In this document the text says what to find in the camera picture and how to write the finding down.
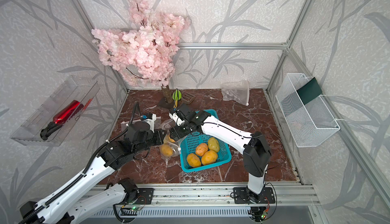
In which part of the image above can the clear zipper bag with dots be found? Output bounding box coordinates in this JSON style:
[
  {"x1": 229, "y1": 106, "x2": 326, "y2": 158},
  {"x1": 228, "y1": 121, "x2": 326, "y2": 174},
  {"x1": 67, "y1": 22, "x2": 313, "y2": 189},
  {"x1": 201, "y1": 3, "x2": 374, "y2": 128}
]
[{"x1": 121, "y1": 119, "x2": 161, "y2": 133}]

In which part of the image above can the orange potato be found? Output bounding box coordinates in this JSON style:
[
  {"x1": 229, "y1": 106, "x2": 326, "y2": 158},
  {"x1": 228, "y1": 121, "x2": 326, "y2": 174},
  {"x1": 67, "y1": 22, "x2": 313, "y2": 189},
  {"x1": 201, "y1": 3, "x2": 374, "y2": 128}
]
[
  {"x1": 159, "y1": 144, "x2": 174, "y2": 158},
  {"x1": 195, "y1": 143, "x2": 209, "y2": 157}
]

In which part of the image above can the large brown potato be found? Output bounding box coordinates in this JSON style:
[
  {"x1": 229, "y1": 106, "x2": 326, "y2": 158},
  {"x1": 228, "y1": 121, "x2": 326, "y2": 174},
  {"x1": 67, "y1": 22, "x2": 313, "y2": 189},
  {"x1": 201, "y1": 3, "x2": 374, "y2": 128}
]
[{"x1": 201, "y1": 150, "x2": 218, "y2": 165}]

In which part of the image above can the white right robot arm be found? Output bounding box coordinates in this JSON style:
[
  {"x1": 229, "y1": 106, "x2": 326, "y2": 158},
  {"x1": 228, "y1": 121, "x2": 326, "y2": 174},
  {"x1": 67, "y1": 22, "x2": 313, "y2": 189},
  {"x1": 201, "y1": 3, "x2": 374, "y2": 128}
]
[{"x1": 169, "y1": 104, "x2": 276, "y2": 204}]

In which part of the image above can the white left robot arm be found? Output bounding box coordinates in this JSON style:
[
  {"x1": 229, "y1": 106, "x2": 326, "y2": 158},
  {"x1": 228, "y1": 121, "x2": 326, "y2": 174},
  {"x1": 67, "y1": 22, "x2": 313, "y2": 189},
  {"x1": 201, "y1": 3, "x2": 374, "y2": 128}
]
[{"x1": 20, "y1": 121, "x2": 167, "y2": 224}]

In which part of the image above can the green toy shovel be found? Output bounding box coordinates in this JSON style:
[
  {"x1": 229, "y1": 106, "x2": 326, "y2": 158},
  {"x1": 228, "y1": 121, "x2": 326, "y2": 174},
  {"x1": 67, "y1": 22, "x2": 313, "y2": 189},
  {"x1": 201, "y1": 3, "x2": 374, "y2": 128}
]
[{"x1": 172, "y1": 89, "x2": 182, "y2": 108}]

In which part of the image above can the green-yellow potato right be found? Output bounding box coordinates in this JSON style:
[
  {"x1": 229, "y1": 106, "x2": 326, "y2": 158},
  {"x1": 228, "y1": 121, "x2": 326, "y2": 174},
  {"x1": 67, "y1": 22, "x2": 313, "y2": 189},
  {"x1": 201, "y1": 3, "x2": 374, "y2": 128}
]
[{"x1": 207, "y1": 137, "x2": 220, "y2": 153}]

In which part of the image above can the teal plastic basket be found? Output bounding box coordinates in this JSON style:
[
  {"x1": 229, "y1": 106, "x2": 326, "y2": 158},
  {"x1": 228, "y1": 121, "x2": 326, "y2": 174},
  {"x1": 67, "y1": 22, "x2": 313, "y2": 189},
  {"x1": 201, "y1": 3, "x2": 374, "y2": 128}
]
[{"x1": 179, "y1": 109, "x2": 232, "y2": 173}]

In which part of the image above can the pink cherry blossom tree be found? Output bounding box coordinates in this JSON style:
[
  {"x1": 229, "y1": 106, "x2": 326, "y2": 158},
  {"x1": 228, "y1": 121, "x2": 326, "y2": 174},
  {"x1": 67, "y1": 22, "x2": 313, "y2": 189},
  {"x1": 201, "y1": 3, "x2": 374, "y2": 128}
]
[{"x1": 91, "y1": 0, "x2": 191, "y2": 89}]

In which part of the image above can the dark green card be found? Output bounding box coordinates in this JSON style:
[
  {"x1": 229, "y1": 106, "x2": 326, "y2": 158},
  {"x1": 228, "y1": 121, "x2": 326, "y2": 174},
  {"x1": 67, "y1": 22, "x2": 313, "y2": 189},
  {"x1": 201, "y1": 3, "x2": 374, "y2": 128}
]
[{"x1": 297, "y1": 77, "x2": 323, "y2": 105}]

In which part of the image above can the clear acrylic wall shelf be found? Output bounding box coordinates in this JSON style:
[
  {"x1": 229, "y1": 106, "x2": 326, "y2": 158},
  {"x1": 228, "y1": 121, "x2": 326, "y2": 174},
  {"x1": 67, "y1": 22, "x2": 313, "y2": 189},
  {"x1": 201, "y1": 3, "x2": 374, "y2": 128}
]
[{"x1": 10, "y1": 76, "x2": 100, "y2": 147}]

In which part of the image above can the white wire wall basket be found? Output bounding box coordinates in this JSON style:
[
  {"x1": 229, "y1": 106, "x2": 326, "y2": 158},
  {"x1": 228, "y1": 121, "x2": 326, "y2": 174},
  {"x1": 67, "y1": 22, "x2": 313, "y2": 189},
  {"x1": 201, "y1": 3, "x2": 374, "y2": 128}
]
[{"x1": 276, "y1": 73, "x2": 340, "y2": 148}]

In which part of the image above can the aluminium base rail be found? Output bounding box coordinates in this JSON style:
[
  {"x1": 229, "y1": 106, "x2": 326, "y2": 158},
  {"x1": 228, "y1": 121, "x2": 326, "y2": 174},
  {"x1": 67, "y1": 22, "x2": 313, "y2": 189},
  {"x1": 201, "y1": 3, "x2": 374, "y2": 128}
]
[{"x1": 93, "y1": 181, "x2": 320, "y2": 221}]

